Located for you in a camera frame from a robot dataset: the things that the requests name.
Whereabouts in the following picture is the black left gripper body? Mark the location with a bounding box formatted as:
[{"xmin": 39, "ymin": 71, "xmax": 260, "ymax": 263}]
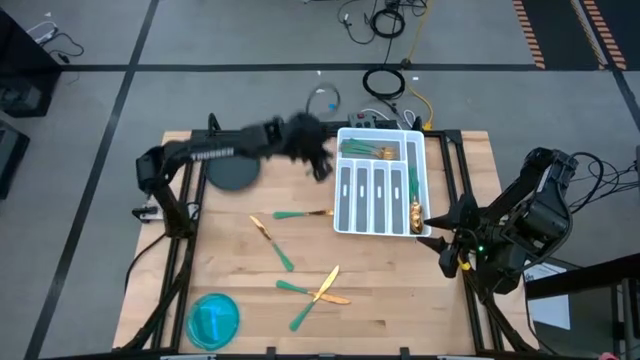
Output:
[{"xmin": 279, "ymin": 114, "xmax": 334, "ymax": 174}]

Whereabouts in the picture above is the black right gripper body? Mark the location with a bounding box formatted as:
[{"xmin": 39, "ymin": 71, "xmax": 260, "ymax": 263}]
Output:
[{"xmin": 439, "ymin": 219, "xmax": 501, "ymax": 279}]

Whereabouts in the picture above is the gold cutlery cluster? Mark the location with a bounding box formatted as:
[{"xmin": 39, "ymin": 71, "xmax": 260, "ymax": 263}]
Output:
[
  {"xmin": 275, "ymin": 278, "xmax": 352, "ymax": 307},
  {"xmin": 409, "ymin": 169, "xmax": 426, "ymax": 229}
]

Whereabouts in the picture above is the white cutlery organizer tray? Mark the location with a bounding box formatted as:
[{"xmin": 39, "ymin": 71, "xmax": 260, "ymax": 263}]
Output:
[{"xmin": 333, "ymin": 126, "xmax": 432, "ymax": 239}]

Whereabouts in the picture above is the green-handled gold knife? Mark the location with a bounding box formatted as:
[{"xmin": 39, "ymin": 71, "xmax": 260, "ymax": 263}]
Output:
[
  {"xmin": 272, "ymin": 208, "xmax": 335, "ymax": 220},
  {"xmin": 248, "ymin": 214, "xmax": 296, "ymax": 274},
  {"xmin": 288, "ymin": 264, "xmax": 341, "ymax": 333}
]

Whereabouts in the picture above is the grey power strip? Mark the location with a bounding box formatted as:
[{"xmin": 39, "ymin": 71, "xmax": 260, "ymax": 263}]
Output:
[{"xmin": 348, "ymin": 111, "xmax": 378, "ymax": 130}]

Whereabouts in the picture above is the black round plate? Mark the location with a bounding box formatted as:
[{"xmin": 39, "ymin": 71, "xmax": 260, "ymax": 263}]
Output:
[{"xmin": 205, "ymin": 152, "xmax": 262, "ymax": 192}]

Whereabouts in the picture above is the white paper sheet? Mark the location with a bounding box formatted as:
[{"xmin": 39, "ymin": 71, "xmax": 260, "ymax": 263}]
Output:
[{"xmin": 518, "ymin": 259, "xmax": 572, "ymax": 331}]

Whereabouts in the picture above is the black desk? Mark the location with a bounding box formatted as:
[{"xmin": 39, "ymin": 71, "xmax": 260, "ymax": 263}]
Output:
[{"xmin": 524, "ymin": 252, "xmax": 640, "ymax": 360}]

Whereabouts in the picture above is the blue plastic bowl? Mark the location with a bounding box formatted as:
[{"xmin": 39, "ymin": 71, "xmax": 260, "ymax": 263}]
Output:
[{"xmin": 185, "ymin": 292, "xmax": 242, "ymax": 351}]

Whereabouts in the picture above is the black cabinet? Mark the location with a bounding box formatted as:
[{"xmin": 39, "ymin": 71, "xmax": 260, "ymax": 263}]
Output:
[{"xmin": 0, "ymin": 9, "xmax": 64, "ymax": 119}]

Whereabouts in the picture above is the black box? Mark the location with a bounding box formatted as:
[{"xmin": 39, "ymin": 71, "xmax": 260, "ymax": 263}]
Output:
[{"xmin": 0, "ymin": 119, "xmax": 31, "ymax": 200}]

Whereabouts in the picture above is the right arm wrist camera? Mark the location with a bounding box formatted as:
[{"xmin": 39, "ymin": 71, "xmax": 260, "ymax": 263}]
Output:
[{"xmin": 438, "ymin": 247, "xmax": 462, "ymax": 279}]

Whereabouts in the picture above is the large coiled black cable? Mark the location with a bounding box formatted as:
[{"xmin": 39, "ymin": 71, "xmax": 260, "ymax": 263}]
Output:
[{"xmin": 361, "ymin": 37, "xmax": 407, "ymax": 101}]

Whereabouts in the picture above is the yellow cable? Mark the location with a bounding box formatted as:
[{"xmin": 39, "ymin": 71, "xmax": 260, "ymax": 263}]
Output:
[{"xmin": 403, "ymin": 0, "xmax": 435, "ymax": 130}]

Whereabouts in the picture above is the thin black cable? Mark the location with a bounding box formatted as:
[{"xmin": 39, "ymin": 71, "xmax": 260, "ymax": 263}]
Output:
[{"xmin": 335, "ymin": 0, "xmax": 377, "ymax": 46}]

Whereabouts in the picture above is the small coiled black cable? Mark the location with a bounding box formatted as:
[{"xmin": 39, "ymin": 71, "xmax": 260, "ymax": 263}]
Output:
[{"xmin": 369, "ymin": 0, "xmax": 406, "ymax": 40}]

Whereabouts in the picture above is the black aluminium table frame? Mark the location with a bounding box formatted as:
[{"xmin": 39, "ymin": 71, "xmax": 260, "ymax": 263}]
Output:
[{"xmin": 117, "ymin": 112, "xmax": 539, "ymax": 360}]

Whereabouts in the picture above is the black cable bundle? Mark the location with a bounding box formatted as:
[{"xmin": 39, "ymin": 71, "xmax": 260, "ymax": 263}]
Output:
[{"xmin": 569, "ymin": 152, "xmax": 640, "ymax": 214}]

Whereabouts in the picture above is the black arm base cable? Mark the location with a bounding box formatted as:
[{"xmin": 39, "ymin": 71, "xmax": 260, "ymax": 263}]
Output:
[{"xmin": 123, "ymin": 232, "xmax": 169, "ymax": 292}]

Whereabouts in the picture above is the black cable with plug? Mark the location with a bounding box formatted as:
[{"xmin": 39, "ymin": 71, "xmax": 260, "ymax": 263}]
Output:
[{"xmin": 42, "ymin": 32, "xmax": 86, "ymax": 65}]

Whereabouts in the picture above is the white adapter cable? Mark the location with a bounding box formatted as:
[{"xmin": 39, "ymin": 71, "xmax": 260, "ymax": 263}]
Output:
[{"xmin": 25, "ymin": 19, "xmax": 60, "ymax": 45}]

